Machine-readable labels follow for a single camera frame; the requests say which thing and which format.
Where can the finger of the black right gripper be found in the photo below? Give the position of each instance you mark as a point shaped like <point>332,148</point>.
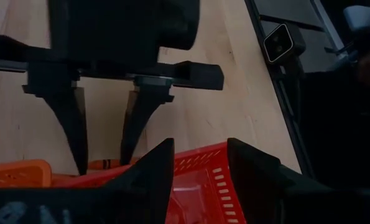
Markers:
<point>144,109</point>
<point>69,109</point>

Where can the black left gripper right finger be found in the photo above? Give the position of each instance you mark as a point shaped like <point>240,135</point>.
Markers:
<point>271,193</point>

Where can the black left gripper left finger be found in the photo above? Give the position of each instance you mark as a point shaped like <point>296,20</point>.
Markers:
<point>147,193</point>

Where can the red plastic basket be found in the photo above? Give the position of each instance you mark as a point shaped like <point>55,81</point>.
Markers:
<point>203,193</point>

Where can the orange plastic basket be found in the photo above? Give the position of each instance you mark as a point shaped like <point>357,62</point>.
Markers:
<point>16,174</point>

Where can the black table-level camera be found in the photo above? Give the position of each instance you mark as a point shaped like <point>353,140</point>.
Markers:
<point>279,43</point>

